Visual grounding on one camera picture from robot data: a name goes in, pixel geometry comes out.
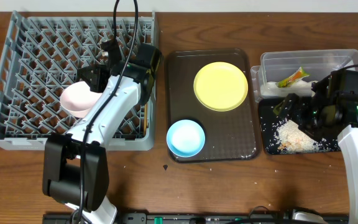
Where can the white napkin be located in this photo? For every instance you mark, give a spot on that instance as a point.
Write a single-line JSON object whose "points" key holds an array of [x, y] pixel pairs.
{"points": [[301, 88]]}

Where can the dark brown serving tray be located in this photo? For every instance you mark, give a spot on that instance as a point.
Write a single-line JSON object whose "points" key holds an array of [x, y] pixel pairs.
{"points": [[230, 135]]}

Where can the white pink bowl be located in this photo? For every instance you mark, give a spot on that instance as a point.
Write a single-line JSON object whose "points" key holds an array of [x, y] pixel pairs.
{"points": [[78, 99]]}

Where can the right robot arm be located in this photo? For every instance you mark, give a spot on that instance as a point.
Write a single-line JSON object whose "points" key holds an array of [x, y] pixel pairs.
{"points": [[331, 112]]}

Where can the black waste tray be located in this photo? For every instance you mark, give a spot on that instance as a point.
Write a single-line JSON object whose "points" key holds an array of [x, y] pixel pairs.
{"points": [[268, 125]]}

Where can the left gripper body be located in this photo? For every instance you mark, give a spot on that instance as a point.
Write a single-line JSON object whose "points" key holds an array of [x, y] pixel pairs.
{"points": [[89, 78]]}

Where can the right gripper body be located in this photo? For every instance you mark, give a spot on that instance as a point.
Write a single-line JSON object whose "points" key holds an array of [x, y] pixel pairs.
{"points": [[302, 111]]}

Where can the light blue bowl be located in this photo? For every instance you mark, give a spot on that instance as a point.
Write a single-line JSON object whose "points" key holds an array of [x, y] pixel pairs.
{"points": [[185, 138]]}

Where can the wooden chopstick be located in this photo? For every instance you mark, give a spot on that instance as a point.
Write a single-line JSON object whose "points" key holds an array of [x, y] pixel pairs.
{"points": [[145, 119]]}

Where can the green orange snack wrapper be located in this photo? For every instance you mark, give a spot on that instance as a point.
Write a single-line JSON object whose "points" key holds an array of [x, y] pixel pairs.
{"points": [[292, 79]]}

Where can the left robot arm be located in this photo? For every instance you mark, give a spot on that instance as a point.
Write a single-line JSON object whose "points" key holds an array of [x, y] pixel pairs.
{"points": [[75, 163]]}

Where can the rice and food scraps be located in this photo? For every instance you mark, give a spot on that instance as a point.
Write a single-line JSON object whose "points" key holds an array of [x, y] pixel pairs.
{"points": [[291, 140]]}

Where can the clear plastic bin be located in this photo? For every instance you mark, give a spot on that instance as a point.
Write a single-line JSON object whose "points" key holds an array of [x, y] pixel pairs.
{"points": [[276, 66]]}

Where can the yellow plate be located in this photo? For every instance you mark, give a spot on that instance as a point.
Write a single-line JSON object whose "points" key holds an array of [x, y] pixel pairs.
{"points": [[220, 86]]}

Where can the grey dishwasher rack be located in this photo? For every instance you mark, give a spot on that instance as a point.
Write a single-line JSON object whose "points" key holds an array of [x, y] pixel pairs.
{"points": [[40, 58]]}

